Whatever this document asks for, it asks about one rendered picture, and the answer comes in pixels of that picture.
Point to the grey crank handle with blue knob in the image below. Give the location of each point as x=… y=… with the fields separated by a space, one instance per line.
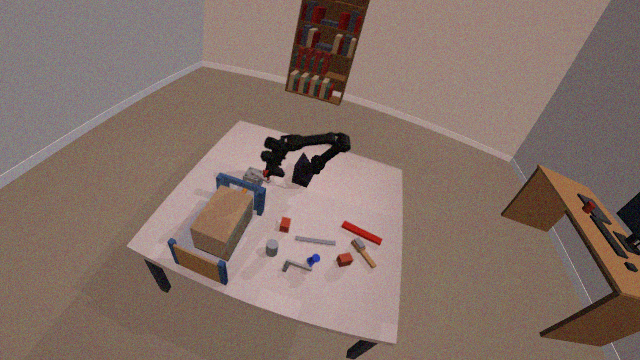
x=311 y=260

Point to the crank handle with dark red grip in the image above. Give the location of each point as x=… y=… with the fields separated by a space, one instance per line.
x=262 y=177

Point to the grey flat bar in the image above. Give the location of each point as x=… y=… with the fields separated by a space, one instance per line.
x=315 y=240

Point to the red flat bar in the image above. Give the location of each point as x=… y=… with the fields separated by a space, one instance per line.
x=358 y=231

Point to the red cube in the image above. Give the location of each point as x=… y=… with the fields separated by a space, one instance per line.
x=344 y=259
x=285 y=225

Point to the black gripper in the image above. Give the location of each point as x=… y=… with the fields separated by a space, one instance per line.
x=274 y=168

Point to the grey cylinder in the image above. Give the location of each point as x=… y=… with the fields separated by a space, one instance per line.
x=272 y=247

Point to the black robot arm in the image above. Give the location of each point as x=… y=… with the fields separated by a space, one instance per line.
x=296 y=142

